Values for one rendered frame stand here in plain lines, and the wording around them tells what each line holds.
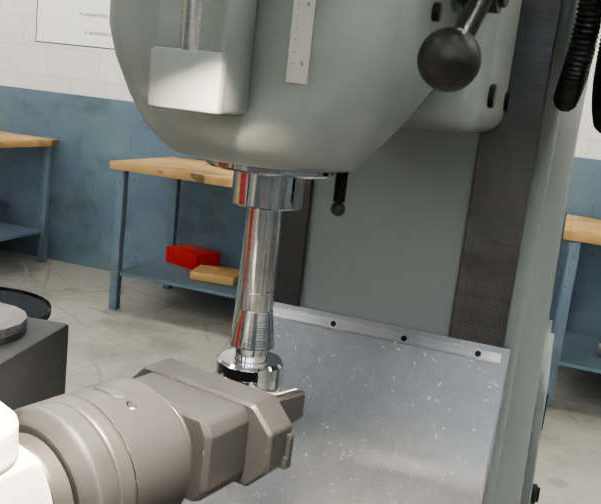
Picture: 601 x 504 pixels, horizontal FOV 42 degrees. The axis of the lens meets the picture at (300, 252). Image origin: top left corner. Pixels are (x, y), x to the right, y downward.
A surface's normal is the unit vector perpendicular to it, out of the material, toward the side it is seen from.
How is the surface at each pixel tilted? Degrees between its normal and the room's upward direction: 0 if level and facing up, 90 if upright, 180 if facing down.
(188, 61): 90
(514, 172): 90
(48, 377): 90
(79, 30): 90
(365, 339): 63
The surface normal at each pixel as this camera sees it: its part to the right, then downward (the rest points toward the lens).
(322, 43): -0.06, 0.28
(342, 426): -0.26, -0.32
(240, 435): 0.83, 0.20
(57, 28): -0.33, 0.15
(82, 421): 0.42, -0.83
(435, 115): -0.35, 0.58
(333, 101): 0.29, 0.51
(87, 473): 0.16, -0.21
